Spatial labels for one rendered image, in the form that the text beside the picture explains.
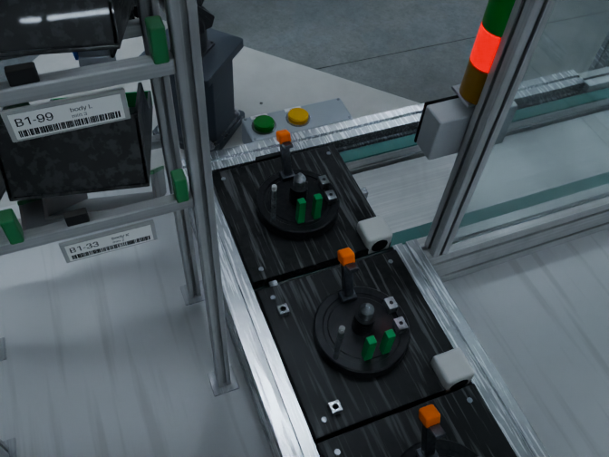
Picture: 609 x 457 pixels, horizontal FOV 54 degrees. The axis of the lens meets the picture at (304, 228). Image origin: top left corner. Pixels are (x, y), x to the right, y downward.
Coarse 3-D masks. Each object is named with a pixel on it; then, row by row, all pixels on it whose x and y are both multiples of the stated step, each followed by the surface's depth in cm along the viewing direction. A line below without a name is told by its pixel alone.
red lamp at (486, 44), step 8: (480, 24) 71; (480, 32) 70; (480, 40) 71; (488, 40) 70; (496, 40) 69; (480, 48) 71; (488, 48) 70; (496, 48) 70; (472, 56) 73; (480, 56) 72; (488, 56) 71; (480, 64) 72; (488, 64) 72; (488, 72) 72
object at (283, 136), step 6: (276, 132) 99; (282, 132) 98; (288, 132) 98; (276, 138) 100; (282, 138) 98; (288, 138) 99; (282, 144) 99; (288, 144) 98; (282, 150) 100; (288, 150) 100; (282, 156) 100; (288, 156) 101; (282, 162) 102; (288, 162) 101; (282, 168) 102; (288, 168) 102
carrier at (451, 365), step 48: (288, 288) 92; (336, 288) 93; (384, 288) 93; (288, 336) 87; (336, 336) 85; (384, 336) 81; (432, 336) 89; (336, 384) 83; (384, 384) 84; (432, 384) 84; (336, 432) 80
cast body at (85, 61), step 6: (78, 54) 83; (84, 54) 83; (90, 54) 84; (96, 54) 84; (102, 54) 84; (108, 54) 84; (78, 60) 83; (84, 60) 83; (90, 60) 83; (96, 60) 84; (102, 60) 84; (108, 60) 84; (114, 60) 88
